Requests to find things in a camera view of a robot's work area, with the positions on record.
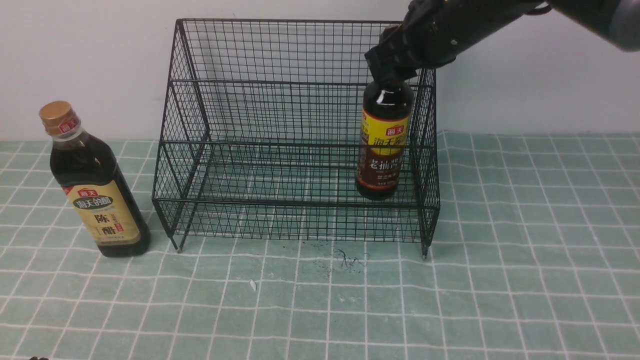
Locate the soy sauce bottle red cap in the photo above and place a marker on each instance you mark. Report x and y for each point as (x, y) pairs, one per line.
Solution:
(384, 130)

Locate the green checkered tablecloth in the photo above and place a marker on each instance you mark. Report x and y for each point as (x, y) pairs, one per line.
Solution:
(535, 257)

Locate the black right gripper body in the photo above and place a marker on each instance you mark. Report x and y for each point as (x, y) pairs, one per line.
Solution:
(434, 32)

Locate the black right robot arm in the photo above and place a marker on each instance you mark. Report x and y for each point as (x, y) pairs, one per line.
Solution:
(616, 21)

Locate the black wire mesh shelf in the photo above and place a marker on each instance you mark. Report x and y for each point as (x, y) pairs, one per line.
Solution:
(260, 136)

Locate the vinegar bottle gold cap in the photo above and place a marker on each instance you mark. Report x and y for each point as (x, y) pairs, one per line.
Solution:
(86, 169)

